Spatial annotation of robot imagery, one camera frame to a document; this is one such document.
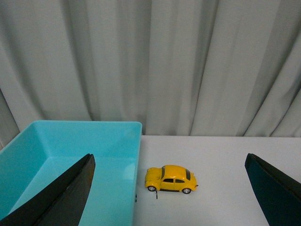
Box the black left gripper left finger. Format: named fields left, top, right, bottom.
left=0, top=154, right=95, bottom=226

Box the turquoise plastic bin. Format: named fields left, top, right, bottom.
left=0, top=121, right=142, bottom=226

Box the grey curtain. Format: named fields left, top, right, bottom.
left=0, top=0, right=301, bottom=147

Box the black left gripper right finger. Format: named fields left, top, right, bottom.
left=245, top=153, right=301, bottom=226

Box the yellow beetle toy car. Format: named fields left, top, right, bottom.
left=144, top=165, right=198, bottom=194

